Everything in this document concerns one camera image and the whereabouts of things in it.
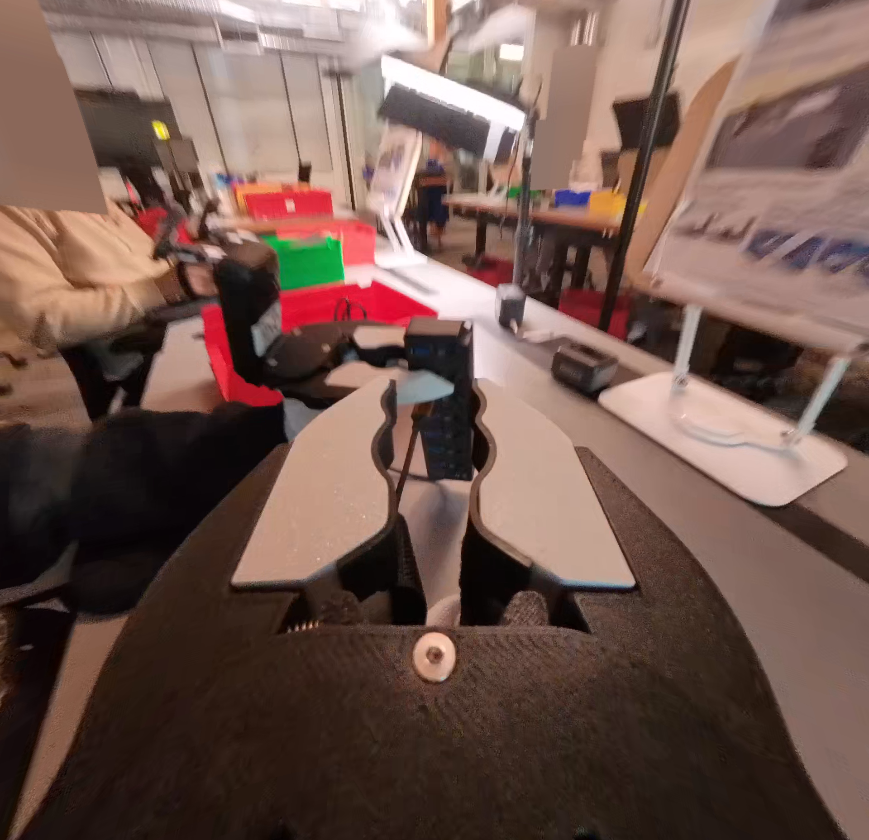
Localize black light stand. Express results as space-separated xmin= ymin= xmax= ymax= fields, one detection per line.
xmin=511 ymin=103 xmax=543 ymax=294

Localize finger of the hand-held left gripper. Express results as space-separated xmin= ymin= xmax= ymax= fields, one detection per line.
xmin=325 ymin=363 xmax=456 ymax=406
xmin=352 ymin=324 xmax=410 ymax=353

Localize printed instruction sheet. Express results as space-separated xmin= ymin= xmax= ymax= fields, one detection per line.
xmin=644 ymin=0 xmax=869 ymax=325

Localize led panel light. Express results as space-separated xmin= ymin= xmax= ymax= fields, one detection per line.
xmin=375 ymin=54 xmax=529 ymax=165

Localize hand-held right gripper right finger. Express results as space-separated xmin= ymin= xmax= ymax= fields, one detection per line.
xmin=468 ymin=378 xmax=639 ymax=593

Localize blue jacket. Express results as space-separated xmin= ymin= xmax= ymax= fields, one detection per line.
xmin=414 ymin=144 xmax=454 ymax=252

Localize grey cube charger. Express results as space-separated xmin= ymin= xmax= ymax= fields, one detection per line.
xmin=494 ymin=283 xmax=528 ymax=329

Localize instruction sheet on board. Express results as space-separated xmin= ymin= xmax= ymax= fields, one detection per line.
xmin=365 ymin=124 xmax=425 ymax=267
xmin=623 ymin=58 xmax=869 ymax=355

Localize yellow plastic bin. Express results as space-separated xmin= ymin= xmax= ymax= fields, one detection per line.
xmin=588 ymin=190 xmax=646 ymax=220

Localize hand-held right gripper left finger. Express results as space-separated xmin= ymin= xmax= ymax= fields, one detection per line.
xmin=231 ymin=378 xmax=401 ymax=593

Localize black disc floor lamp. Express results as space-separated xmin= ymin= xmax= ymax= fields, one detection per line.
xmin=596 ymin=0 xmax=702 ymax=333

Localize black usb cable orange plugs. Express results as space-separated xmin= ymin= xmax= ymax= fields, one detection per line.
xmin=392 ymin=402 xmax=435 ymax=503

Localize person's left forearm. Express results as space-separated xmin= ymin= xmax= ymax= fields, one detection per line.
xmin=0 ymin=400 xmax=289 ymax=613

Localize long wooden desk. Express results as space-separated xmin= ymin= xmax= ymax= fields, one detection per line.
xmin=443 ymin=194 xmax=642 ymax=291

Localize black rectangular device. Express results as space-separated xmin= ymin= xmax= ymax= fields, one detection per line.
xmin=550 ymin=341 xmax=620 ymax=398

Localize long black usb hub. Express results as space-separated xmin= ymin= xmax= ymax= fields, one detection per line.
xmin=404 ymin=317 xmax=476 ymax=482

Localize red plastic bin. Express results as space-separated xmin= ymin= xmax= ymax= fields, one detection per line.
xmin=201 ymin=280 xmax=439 ymax=408
xmin=234 ymin=183 xmax=378 ymax=267

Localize white board stand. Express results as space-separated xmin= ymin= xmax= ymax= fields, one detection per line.
xmin=597 ymin=304 xmax=851 ymax=510

